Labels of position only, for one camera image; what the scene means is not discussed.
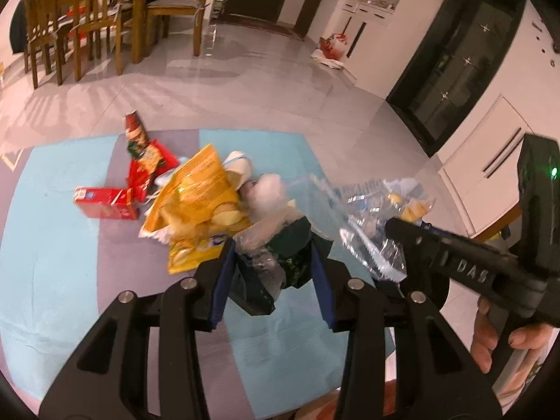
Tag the red cardboard box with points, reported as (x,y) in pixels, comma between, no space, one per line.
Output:
(106,203)

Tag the red snack bag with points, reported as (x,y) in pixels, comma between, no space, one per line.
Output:
(154,161)

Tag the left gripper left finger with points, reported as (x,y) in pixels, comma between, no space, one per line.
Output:
(106,376)

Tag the blue patterned rug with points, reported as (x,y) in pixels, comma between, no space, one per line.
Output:
(61,269)

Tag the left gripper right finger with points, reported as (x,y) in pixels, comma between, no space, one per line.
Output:
(403,359)

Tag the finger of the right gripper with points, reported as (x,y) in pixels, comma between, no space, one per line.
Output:
(420,245)

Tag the wooden chair with cushion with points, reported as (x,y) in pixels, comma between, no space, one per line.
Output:
(189,8)

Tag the dark glass cabinet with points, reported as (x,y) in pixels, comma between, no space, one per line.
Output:
(453,66)

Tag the clear plastic bottle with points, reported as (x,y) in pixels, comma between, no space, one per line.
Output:
(362,210)

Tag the white cabinet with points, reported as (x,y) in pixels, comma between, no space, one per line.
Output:
(481,175)

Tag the right hand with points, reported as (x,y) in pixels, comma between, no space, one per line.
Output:
(532,338)

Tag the wooden dining chair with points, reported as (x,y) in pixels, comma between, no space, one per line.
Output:
(49,27)

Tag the red white floor bag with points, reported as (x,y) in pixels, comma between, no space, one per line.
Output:
(330,51)

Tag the black wrapper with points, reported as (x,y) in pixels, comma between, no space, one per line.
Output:
(273,255)

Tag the yellow chip bag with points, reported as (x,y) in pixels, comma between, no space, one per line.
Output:
(196,212)

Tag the white crumpled tissue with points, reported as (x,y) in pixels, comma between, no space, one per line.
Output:
(264,195)

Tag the brown snack tube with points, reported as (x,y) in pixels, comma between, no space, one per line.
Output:
(137,138)

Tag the white paper cup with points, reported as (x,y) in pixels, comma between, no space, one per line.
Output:
(238,168)

